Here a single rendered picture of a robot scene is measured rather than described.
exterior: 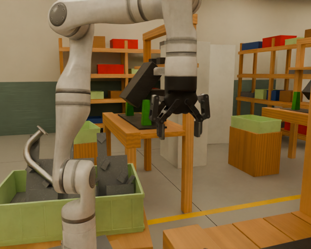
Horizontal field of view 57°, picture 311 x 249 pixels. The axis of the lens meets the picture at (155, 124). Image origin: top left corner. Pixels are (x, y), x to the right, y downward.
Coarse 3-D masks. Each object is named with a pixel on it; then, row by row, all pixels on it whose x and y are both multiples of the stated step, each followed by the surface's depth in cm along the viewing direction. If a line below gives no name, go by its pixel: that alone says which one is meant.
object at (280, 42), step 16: (240, 48) 733; (256, 48) 683; (272, 48) 619; (288, 48) 577; (240, 64) 737; (256, 64) 752; (272, 64) 629; (288, 64) 643; (240, 80) 745; (272, 80) 636; (288, 80) 650; (240, 96) 749; (256, 96) 691; (272, 96) 637; (288, 96) 600; (288, 128) 601; (304, 128) 560
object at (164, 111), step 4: (176, 100) 65; (172, 104) 66; (176, 104) 65; (164, 108) 68; (172, 108) 66; (164, 112) 66; (168, 112) 65; (172, 112) 66; (160, 116) 68; (164, 116) 66; (168, 116) 66; (160, 120) 66; (164, 120) 66
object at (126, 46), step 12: (96, 36) 654; (60, 48) 624; (96, 48) 653; (108, 48) 661; (120, 48) 670; (132, 48) 684; (60, 60) 632; (60, 72) 637; (108, 72) 676; (120, 72) 683; (132, 72) 691; (96, 96) 675; (108, 96) 716; (96, 120) 685
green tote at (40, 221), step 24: (96, 168) 153; (0, 192) 125; (0, 216) 108; (24, 216) 110; (48, 216) 112; (96, 216) 116; (120, 216) 118; (0, 240) 110; (24, 240) 111; (48, 240) 114
